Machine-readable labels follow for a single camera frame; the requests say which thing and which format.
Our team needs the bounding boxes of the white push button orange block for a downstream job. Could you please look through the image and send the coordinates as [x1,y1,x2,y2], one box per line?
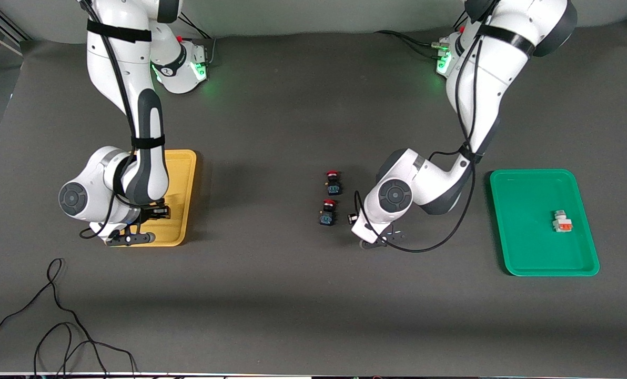
[552,210,574,233]

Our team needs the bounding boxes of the yellow plastic tray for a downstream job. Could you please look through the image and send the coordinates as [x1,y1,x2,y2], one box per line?
[156,149,197,247]

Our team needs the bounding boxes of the dark grey table mat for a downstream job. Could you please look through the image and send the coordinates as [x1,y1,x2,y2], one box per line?
[0,20,627,375]

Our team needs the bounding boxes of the green plastic tray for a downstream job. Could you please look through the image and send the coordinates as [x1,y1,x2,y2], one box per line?
[490,168,600,277]

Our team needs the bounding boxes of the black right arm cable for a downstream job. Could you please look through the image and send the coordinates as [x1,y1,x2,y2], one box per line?
[78,0,167,240]

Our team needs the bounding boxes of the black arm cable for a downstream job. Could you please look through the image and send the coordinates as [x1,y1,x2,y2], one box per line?
[353,0,538,254]
[78,0,167,240]

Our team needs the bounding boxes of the loose black cable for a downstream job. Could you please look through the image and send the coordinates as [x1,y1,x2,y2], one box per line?
[0,257,138,379]

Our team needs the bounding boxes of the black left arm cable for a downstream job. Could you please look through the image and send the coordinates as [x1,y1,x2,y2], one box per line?
[353,0,538,254]

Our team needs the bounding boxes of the black right base cables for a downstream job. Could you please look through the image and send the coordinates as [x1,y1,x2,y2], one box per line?
[167,6,218,68]

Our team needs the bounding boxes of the black base cables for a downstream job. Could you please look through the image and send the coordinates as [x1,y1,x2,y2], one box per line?
[167,6,218,68]
[374,29,451,59]

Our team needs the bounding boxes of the black left base cables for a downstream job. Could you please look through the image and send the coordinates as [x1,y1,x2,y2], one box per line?
[374,29,451,59]

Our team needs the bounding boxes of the aluminium frame rail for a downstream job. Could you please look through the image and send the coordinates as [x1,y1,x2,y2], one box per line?
[0,9,31,56]

